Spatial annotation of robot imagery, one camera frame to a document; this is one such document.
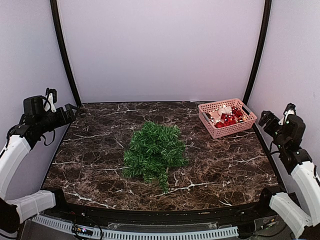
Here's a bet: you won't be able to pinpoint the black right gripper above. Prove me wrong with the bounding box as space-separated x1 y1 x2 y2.
259 110 289 152

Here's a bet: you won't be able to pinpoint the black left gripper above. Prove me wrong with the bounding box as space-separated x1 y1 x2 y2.
36 103 79 133

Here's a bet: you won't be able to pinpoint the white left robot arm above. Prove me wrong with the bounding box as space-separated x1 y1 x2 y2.
0 94 77 234

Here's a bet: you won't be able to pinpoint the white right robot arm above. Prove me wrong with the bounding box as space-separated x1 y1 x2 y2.
255 109 320 238

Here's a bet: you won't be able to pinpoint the small green christmas tree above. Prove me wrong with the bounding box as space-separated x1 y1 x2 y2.
123 121 189 193

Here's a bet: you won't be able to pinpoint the red ornaments in basket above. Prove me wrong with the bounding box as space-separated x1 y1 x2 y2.
211 106 245 128

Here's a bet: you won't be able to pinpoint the white ball ornament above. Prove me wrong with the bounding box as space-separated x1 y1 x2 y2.
218 106 233 117

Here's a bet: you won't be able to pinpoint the pink plastic basket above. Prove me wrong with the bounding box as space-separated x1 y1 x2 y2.
198 98 257 139

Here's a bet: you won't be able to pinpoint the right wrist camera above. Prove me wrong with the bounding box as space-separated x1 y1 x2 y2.
283 103 296 124

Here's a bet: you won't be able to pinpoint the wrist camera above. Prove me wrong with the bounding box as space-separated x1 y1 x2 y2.
283 103 296 124
43 88 57 113

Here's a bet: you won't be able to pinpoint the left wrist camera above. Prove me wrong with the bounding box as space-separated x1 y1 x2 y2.
43 88 57 113

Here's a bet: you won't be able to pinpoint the white perforated cable tray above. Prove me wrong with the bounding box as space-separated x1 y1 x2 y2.
31 215 239 240

